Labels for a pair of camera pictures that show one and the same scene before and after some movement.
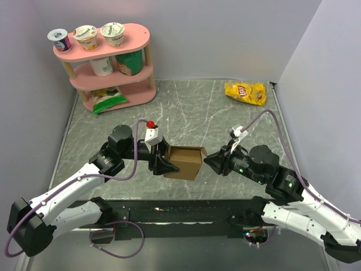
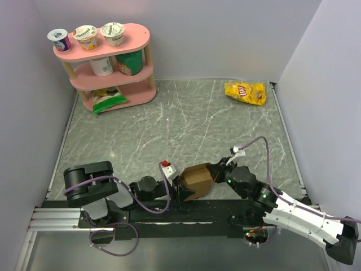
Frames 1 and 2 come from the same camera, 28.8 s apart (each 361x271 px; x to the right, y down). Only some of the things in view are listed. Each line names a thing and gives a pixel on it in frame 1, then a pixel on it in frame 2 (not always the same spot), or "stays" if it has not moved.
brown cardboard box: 188,159 to 198,179
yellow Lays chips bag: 247,92 stays
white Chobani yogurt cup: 113,33 stays
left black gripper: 154,162 to 180,193
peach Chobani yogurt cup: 87,36 stays
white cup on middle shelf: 104,66 stays
